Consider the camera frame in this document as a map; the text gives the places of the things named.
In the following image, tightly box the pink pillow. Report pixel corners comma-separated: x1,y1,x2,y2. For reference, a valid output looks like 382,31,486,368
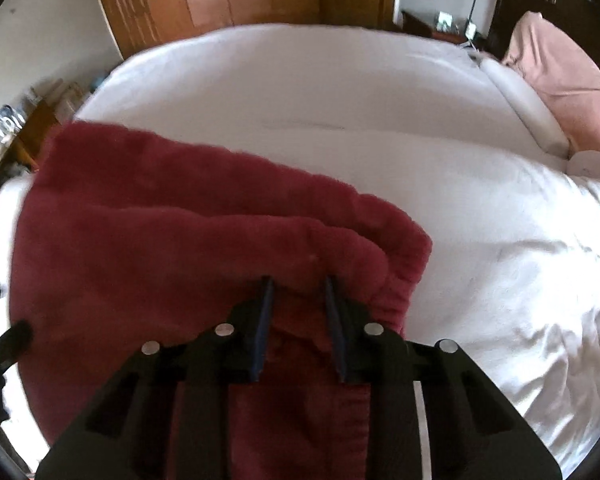
501,10,600,157

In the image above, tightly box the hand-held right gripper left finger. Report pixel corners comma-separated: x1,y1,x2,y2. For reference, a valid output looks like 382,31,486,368
35,275,276,480

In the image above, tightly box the wooden sideboard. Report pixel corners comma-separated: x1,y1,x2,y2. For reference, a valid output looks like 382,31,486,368
0,77,107,208

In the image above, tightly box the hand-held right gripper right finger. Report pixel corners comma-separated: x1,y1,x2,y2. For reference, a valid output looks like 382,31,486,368
322,275,563,480

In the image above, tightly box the dark wooden nightstand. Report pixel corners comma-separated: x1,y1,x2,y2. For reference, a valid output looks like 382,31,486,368
399,8,487,47

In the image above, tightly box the white pillow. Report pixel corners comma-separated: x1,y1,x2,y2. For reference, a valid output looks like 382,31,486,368
479,57,572,159

